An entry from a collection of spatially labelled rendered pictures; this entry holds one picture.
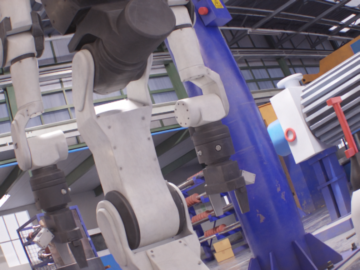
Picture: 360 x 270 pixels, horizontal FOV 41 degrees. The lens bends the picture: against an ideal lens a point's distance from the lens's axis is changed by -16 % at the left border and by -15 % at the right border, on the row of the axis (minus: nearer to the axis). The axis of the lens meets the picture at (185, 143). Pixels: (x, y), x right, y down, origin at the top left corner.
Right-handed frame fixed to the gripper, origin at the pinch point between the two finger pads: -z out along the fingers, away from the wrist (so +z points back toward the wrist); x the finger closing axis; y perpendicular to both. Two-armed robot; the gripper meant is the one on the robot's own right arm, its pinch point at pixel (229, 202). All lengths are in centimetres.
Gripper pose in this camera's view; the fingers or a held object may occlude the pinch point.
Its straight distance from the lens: 134.3
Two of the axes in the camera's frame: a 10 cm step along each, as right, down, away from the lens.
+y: -8.0, 2.2, -5.6
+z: -2.7, -9.6, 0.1
